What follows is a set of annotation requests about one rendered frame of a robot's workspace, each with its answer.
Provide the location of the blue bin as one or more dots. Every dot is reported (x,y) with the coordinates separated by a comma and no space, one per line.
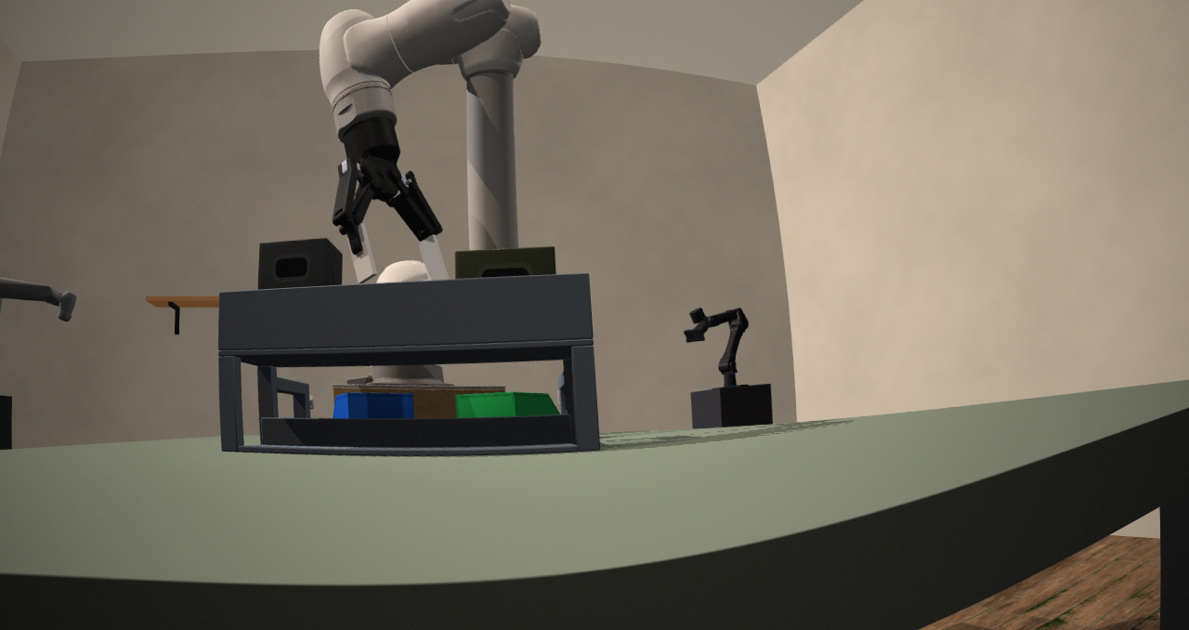
(374,405)

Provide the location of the olive green case with orange latches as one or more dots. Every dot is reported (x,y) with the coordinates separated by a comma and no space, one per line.
(505,262)

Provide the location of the green bin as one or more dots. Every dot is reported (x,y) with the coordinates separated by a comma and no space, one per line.
(504,404)

